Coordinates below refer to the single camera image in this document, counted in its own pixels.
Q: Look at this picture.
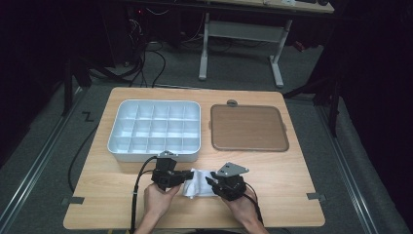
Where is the small red object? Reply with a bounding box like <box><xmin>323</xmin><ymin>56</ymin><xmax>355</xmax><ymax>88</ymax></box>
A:
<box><xmin>293</xmin><ymin>40</ymin><xmax>307</xmax><ymax>54</ymax></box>

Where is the right hand-held gripper cable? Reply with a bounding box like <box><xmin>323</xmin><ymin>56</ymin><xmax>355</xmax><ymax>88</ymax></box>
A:
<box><xmin>243</xmin><ymin>181</ymin><xmax>265</xmax><ymax>226</ymax></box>

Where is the desk with white legs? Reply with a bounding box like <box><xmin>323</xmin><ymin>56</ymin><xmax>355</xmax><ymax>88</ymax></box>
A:
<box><xmin>123</xmin><ymin>0</ymin><xmax>336</xmax><ymax>89</ymax></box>

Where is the left hand-held gripper cable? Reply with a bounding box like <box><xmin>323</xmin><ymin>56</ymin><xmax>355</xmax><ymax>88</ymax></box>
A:
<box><xmin>129</xmin><ymin>155</ymin><xmax>161</xmax><ymax>234</ymax></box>

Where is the brown wooden box lid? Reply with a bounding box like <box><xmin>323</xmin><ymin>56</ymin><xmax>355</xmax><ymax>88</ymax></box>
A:
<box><xmin>209</xmin><ymin>103</ymin><xmax>290</xmax><ymax>153</ymax></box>

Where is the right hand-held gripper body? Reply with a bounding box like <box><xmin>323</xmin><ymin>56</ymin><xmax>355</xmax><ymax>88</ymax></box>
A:
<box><xmin>213</xmin><ymin>161</ymin><xmax>250</xmax><ymax>202</ymax></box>

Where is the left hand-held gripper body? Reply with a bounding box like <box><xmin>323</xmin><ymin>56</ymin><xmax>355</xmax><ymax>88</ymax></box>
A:
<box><xmin>150</xmin><ymin>150</ymin><xmax>183</xmax><ymax>192</ymax></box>

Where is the metal floor rail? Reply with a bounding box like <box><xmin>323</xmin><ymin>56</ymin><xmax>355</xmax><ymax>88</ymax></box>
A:
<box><xmin>0</xmin><ymin>87</ymin><xmax>86</xmax><ymax>230</ymax></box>
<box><xmin>315</xmin><ymin>104</ymin><xmax>380</xmax><ymax>234</ymax></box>

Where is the person's right hand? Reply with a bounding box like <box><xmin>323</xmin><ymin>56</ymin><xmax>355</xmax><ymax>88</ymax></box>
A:
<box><xmin>221</xmin><ymin>191</ymin><xmax>261</xmax><ymax>229</ymax></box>

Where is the dark metal stand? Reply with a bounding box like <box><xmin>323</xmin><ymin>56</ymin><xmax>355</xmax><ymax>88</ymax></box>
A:
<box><xmin>282</xmin><ymin>73</ymin><xmax>346</xmax><ymax>138</ymax></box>
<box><xmin>60</xmin><ymin>58</ymin><xmax>94</xmax><ymax>117</ymax></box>

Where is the dark computer case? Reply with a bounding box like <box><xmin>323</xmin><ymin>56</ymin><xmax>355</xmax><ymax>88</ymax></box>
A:
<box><xmin>99</xmin><ymin>5</ymin><xmax>146</xmax><ymax>68</ymax></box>

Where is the white divided storage box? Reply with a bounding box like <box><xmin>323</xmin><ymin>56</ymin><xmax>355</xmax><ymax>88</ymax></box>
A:
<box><xmin>106</xmin><ymin>98</ymin><xmax>203</xmax><ymax>164</ymax></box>

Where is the black floor cable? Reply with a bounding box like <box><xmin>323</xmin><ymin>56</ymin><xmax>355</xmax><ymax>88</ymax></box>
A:
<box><xmin>66</xmin><ymin>125</ymin><xmax>99</xmax><ymax>193</ymax></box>

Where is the white sock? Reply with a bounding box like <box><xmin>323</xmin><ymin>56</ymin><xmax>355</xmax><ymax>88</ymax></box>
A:
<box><xmin>181</xmin><ymin>167</ymin><xmax>218</xmax><ymax>200</ymax></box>

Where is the person's left hand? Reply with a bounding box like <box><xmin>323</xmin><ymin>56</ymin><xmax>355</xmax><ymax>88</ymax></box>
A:
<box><xmin>143</xmin><ymin>181</ymin><xmax>183</xmax><ymax>222</ymax></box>

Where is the hand-held gripper cable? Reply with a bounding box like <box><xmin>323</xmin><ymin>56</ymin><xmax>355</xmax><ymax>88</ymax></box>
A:
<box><xmin>243</xmin><ymin>181</ymin><xmax>265</xmax><ymax>226</ymax></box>
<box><xmin>129</xmin><ymin>155</ymin><xmax>161</xmax><ymax>234</ymax></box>

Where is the bundle of black cables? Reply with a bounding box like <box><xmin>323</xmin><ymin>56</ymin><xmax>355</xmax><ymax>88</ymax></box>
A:
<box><xmin>127</xmin><ymin>18</ymin><xmax>168</xmax><ymax>89</ymax></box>

